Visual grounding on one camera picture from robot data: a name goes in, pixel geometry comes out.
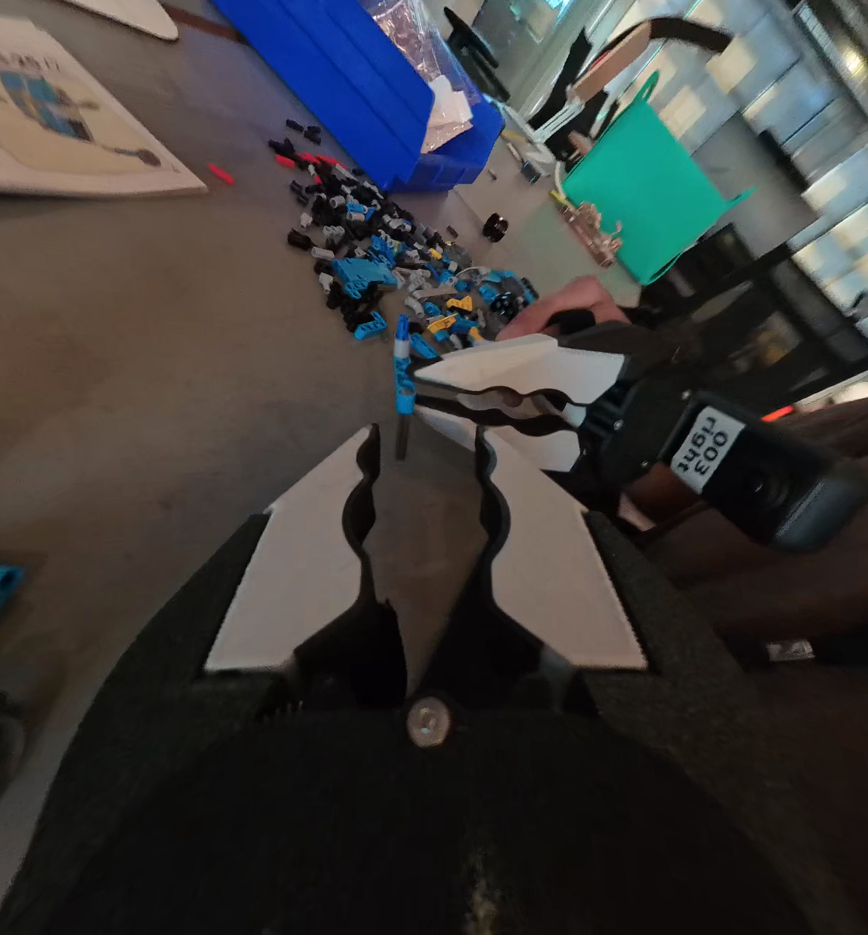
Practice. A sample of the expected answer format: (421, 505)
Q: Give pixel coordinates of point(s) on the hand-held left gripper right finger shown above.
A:
(558, 577)

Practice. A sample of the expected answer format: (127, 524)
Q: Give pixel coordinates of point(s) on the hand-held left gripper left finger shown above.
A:
(295, 577)

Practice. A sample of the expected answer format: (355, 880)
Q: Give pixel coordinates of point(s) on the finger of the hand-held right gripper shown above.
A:
(543, 365)
(543, 445)

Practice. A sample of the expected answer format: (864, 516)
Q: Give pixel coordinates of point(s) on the black axle rod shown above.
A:
(403, 438)

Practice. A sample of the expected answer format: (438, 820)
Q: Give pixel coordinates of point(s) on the blue perforated beam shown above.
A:
(404, 387)

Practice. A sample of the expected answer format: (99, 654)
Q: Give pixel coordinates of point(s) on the blue grey pin connector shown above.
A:
(402, 340)

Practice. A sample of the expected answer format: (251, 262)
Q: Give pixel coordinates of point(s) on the grey desk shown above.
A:
(149, 329)

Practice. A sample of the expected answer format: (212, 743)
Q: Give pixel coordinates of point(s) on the person's right hand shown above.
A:
(587, 296)

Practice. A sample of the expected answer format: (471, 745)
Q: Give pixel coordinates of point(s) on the heap of small metal parts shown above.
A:
(591, 230)

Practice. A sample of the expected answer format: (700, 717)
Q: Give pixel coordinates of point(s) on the small black wheel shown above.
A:
(496, 226)

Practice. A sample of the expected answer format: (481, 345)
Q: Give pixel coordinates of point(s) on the teal tote bag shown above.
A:
(645, 197)

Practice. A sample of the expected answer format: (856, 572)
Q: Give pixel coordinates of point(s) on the pile of small building bricks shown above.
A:
(375, 256)

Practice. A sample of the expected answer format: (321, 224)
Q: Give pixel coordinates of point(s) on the clear plastic bag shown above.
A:
(441, 109)

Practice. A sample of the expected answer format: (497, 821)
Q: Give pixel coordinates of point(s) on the blue plastic bin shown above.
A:
(331, 73)

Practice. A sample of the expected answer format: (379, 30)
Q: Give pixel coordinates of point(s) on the small red pin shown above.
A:
(220, 174)

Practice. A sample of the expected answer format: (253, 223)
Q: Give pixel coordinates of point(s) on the open instruction booklet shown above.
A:
(54, 109)

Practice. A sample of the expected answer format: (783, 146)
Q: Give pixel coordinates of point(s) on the white tray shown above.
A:
(127, 14)

